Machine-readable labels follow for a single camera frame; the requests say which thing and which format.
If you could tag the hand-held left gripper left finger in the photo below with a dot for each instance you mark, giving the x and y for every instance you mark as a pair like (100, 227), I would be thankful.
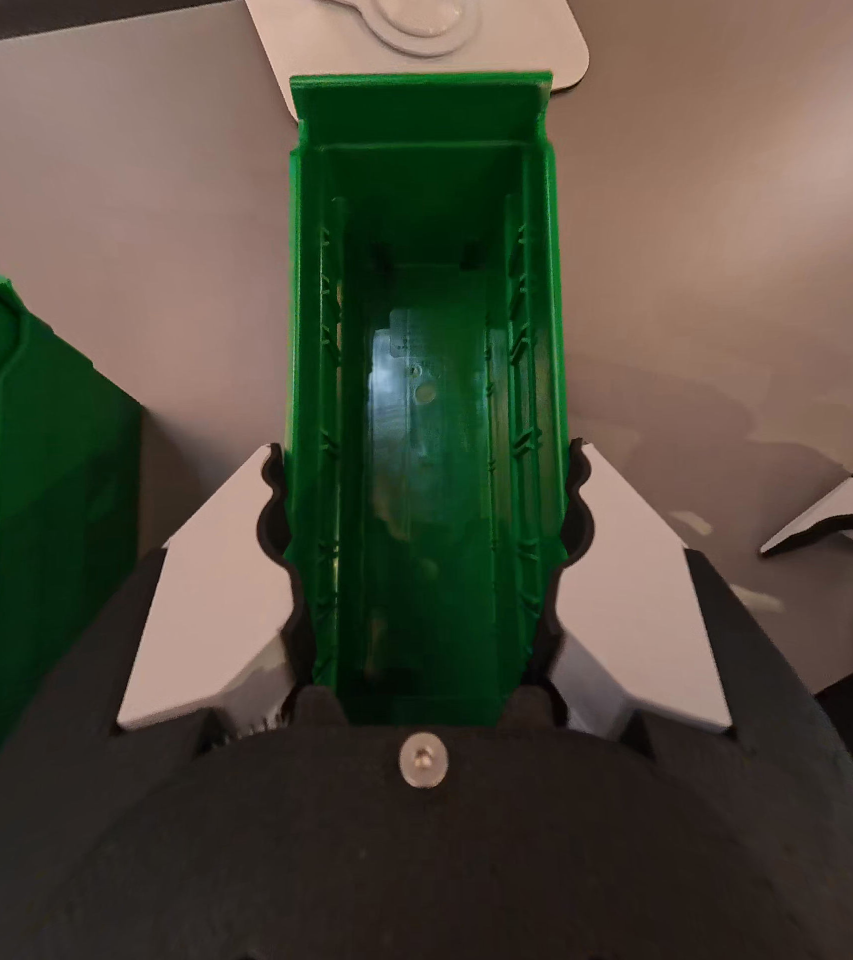
(201, 622)

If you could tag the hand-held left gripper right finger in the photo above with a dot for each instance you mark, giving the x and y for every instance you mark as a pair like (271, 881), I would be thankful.
(644, 622)

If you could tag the stack of nested green bins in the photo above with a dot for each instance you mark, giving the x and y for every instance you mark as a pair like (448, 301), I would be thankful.
(44, 487)

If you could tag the green plastic bin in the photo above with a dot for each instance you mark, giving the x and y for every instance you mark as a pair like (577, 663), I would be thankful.
(426, 450)

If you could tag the black table strip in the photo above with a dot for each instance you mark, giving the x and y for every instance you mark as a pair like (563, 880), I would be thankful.
(59, 19)

